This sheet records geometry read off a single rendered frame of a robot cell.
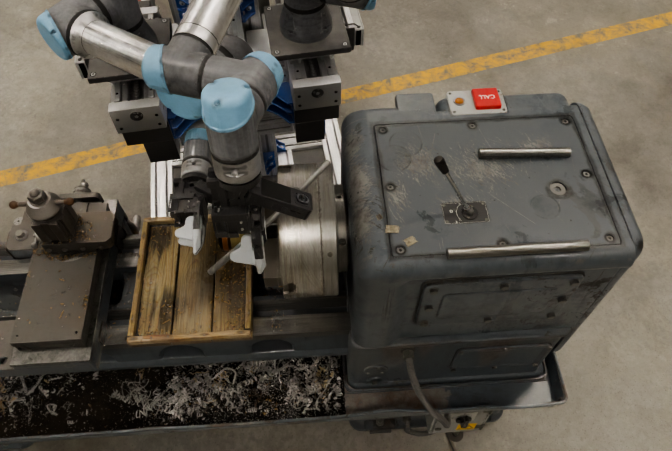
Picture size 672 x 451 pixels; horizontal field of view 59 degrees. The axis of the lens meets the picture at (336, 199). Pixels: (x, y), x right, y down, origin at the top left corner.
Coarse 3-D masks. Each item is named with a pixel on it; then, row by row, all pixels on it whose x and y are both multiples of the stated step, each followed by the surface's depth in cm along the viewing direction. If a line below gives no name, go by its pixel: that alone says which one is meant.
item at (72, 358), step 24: (24, 216) 165; (120, 216) 168; (24, 240) 161; (120, 240) 165; (96, 288) 151; (96, 312) 147; (0, 336) 146; (96, 336) 145; (0, 360) 143; (24, 360) 140; (48, 360) 140; (72, 360) 140; (96, 360) 144
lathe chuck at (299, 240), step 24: (288, 168) 139; (312, 168) 135; (312, 192) 129; (288, 216) 127; (312, 216) 127; (288, 240) 126; (312, 240) 127; (288, 264) 128; (312, 264) 128; (312, 288) 133
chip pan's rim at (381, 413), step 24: (552, 360) 175; (456, 384) 174; (480, 384) 175; (552, 384) 175; (456, 408) 166; (480, 408) 166; (504, 408) 166; (96, 432) 162; (120, 432) 162; (144, 432) 168; (168, 432) 169
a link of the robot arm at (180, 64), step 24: (192, 0) 103; (216, 0) 102; (240, 0) 107; (192, 24) 99; (216, 24) 101; (168, 48) 96; (192, 48) 97; (216, 48) 101; (144, 72) 96; (168, 72) 95; (192, 72) 94; (192, 96) 97
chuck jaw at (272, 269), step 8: (272, 240) 138; (264, 248) 137; (272, 248) 137; (272, 256) 136; (272, 264) 134; (264, 272) 133; (272, 272) 133; (280, 272) 133; (264, 280) 133; (272, 280) 133; (280, 280) 133; (288, 288) 133; (296, 288) 134
